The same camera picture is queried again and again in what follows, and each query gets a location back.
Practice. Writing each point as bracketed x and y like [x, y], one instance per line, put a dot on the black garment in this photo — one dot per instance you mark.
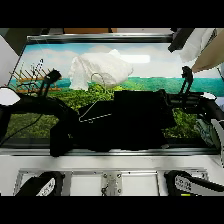
[180, 40]
[133, 126]

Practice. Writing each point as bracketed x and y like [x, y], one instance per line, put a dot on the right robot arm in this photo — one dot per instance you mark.
[213, 110]

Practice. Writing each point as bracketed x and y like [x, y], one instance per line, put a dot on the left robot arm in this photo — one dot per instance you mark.
[50, 106]

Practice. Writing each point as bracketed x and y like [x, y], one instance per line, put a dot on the white garment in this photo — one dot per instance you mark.
[106, 70]
[196, 43]

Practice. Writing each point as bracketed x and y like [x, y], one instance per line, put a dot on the tan garment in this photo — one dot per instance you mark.
[211, 55]

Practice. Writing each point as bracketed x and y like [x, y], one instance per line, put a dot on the silver frame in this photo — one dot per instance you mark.
[83, 163]

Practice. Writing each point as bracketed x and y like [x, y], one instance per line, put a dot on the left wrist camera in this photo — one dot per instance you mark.
[50, 80]

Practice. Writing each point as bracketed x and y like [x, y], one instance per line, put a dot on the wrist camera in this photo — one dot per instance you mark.
[187, 78]
[50, 80]

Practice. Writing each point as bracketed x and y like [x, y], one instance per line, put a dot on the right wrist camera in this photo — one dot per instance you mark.
[187, 78]

